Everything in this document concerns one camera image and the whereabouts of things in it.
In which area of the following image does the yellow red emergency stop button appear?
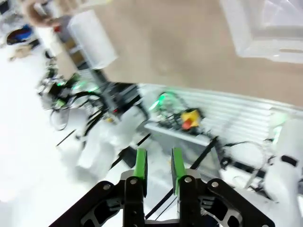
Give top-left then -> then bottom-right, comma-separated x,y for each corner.
180,108 -> 202,131

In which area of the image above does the person's right hand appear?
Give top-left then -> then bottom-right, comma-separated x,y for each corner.
25,0 -> 71,27

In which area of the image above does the translucent white conical flask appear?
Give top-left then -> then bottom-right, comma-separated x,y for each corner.
67,10 -> 119,70

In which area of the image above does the white perforated plastic basket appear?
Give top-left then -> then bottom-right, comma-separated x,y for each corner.
219,0 -> 303,64

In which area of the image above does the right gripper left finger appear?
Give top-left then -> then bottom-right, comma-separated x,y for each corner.
49,148 -> 149,227

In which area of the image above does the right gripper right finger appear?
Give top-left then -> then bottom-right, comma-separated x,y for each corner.
171,148 -> 275,227

